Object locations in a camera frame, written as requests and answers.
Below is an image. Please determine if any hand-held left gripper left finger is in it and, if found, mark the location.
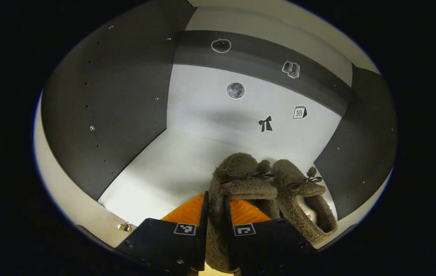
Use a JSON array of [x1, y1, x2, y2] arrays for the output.
[[115, 191, 209, 274]]

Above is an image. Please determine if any white cabinet door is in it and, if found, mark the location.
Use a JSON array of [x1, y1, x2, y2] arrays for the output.
[[318, 169, 393, 250], [33, 90, 139, 249]]

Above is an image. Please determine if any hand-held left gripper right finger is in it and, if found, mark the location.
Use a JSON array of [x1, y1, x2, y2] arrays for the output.
[[224, 195, 318, 276]]

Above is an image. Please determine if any brown fuzzy shoe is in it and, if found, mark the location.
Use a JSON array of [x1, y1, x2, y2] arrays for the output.
[[272, 159, 338, 246], [205, 153, 282, 273]]

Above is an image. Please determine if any white shoe cabinet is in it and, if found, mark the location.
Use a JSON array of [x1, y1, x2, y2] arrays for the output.
[[41, 0, 398, 248]]

